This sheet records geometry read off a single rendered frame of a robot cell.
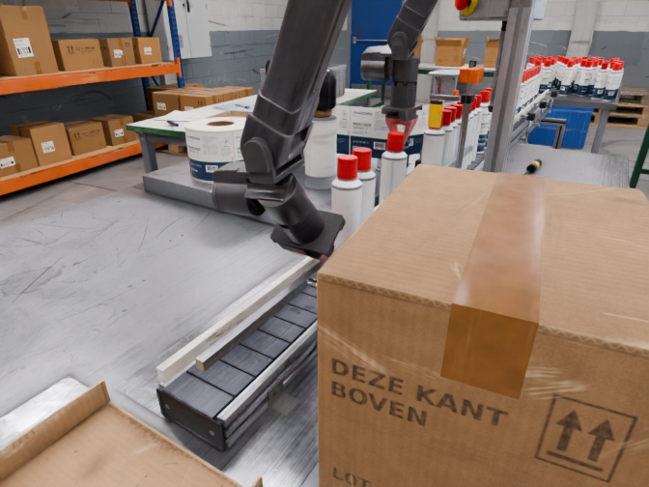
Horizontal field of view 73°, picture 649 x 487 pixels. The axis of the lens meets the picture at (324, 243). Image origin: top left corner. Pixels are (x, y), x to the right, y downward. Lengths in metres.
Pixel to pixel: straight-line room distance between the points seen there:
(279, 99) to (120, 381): 0.44
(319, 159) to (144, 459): 0.82
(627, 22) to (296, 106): 8.24
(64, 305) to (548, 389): 0.79
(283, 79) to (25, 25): 4.07
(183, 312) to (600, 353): 0.65
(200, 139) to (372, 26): 7.97
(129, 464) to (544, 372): 0.45
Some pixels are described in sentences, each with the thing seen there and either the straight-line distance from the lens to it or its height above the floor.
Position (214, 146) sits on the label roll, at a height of 0.98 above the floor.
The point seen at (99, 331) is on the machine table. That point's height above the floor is 0.83.
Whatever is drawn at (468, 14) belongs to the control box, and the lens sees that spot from 1.20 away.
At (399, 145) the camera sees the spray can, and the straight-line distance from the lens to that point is 0.90.
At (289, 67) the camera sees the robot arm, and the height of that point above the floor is 1.24.
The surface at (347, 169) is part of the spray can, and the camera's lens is 0.71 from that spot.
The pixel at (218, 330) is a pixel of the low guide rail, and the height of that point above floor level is 0.91.
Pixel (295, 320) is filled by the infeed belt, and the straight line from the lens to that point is 0.67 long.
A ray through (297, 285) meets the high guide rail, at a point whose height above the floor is 0.96.
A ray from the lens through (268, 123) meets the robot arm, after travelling 0.52.
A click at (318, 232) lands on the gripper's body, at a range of 0.63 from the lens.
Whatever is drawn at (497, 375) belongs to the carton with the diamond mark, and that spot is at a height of 1.07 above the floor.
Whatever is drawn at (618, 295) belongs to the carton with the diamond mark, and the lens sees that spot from 0.34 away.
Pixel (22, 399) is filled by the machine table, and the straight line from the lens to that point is 0.74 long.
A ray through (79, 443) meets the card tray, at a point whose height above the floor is 0.83.
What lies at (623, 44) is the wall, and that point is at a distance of 8.65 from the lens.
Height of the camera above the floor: 1.28
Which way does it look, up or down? 26 degrees down
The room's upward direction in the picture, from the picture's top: straight up
